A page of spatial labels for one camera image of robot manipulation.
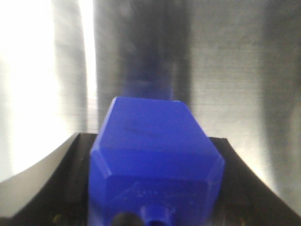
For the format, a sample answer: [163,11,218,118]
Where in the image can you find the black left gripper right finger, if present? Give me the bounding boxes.
[208,137,301,226]

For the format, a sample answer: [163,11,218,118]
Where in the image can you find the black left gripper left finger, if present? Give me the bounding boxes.
[0,133,96,226]

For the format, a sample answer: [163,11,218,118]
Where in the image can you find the blue bottle part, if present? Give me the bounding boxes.
[88,97,225,226]

